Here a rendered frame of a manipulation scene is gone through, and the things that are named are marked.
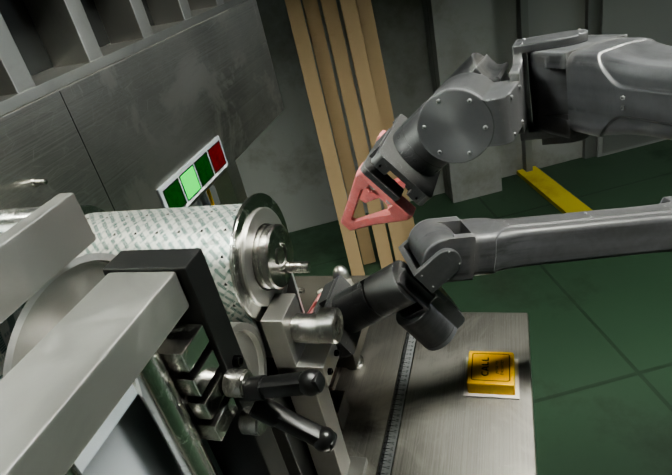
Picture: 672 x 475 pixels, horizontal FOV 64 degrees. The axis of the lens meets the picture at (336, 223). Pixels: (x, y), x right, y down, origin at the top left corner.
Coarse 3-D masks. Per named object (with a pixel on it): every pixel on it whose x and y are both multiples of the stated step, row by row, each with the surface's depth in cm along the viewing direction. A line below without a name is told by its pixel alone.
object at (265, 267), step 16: (272, 224) 61; (256, 240) 59; (272, 240) 60; (288, 240) 64; (256, 256) 59; (272, 256) 60; (288, 256) 64; (256, 272) 59; (272, 272) 59; (272, 288) 61
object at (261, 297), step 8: (264, 208) 62; (256, 216) 60; (264, 216) 62; (272, 216) 64; (248, 224) 58; (256, 224) 60; (248, 232) 58; (248, 240) 58; (248, 248) 58; (248, 256) 58; (248, 264) 58; (248, 272) 58; (248, 280) 58; (248, 288) 58; (256, 288) 59; (256, 296) 59; (264, 296) 61; (272, 296) 63; (264, 304) 61
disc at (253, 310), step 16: (240, 208) 58; (256, 208) 61; (272, 208) 65; (240, 224) 57; (240, 240) 57; (240, 256) 57; (240, 272) 57; (240, 288) 57; (240, 304) 57; (256, 304) 60; (256, 320) 60
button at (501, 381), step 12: (468, 360) 86; (480, 360) 85; (492, 360) 85; (504, 360) 84; (468, 372) 84; (480, 372) 83; (492, 372) 83; (504, 372) 82; (468, 384) 82; (480, 384) 82; (492, 384) 81; (504, 384) 80
